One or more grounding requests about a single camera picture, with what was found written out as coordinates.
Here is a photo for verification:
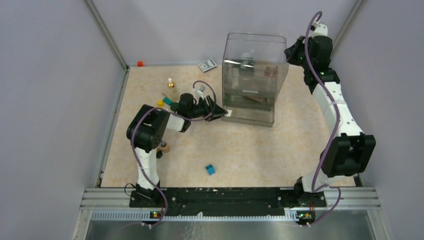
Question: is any playing card box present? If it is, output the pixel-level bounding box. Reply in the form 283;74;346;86
198;58;217;73

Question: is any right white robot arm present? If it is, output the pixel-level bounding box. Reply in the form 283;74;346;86
284;21;376;206

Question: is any foundation bottle black cap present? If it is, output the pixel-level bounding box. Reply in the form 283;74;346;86
160;141;170;153

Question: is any teal block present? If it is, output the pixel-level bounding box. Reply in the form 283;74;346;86
162;97;173;106

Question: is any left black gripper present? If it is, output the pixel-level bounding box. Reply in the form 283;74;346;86
188;95;228;121

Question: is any dark green round disc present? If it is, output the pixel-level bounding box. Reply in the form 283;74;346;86
170;102;179;112

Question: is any blue toy brick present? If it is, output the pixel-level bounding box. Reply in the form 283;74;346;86
205;164;216;176

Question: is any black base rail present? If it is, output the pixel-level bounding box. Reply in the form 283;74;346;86
129;187;297;217

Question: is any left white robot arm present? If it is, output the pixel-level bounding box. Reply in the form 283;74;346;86
126;86;228;208

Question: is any clear acrylic makeup organizer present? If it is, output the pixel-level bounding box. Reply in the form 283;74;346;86
222;32;289;128

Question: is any clear pump bottle gold collar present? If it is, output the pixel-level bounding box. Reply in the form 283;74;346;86
167;77;180;102

